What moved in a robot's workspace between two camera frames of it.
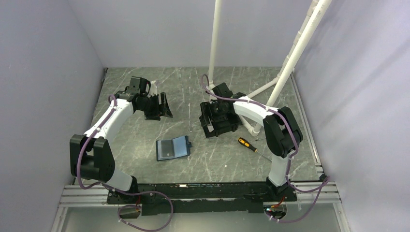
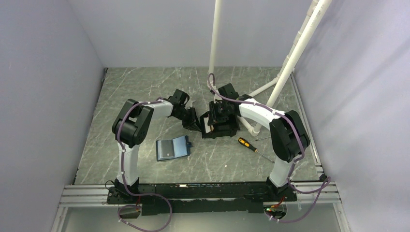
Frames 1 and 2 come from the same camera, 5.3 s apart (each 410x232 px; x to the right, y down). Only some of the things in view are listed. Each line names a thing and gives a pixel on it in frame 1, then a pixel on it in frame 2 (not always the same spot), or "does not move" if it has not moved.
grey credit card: (167, 148) does not move
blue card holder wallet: (176, 148) does not move
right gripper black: (214, 118) does not move
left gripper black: (162, 109) -> (193, 121)
